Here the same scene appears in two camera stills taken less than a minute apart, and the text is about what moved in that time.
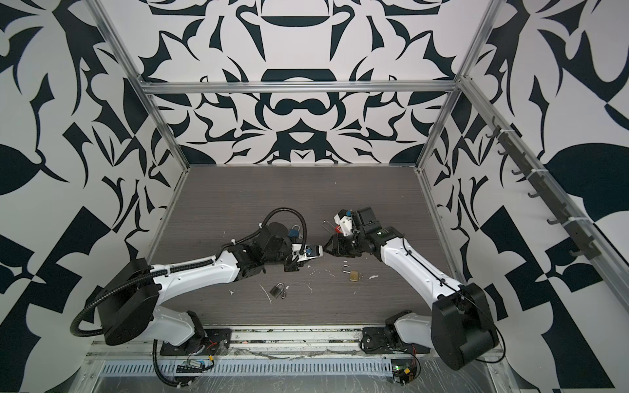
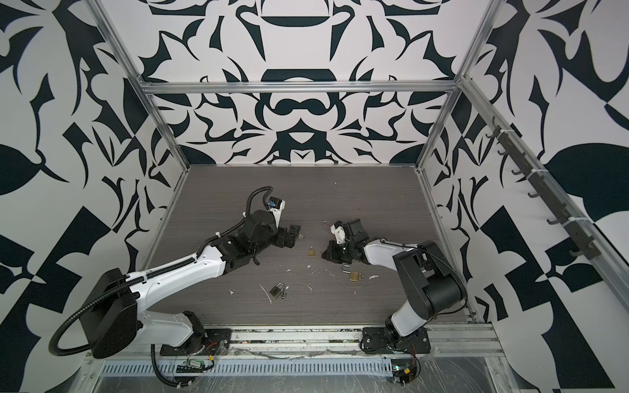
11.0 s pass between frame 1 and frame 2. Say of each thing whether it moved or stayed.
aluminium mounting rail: stayed
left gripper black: moved
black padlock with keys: stayed
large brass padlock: stayed
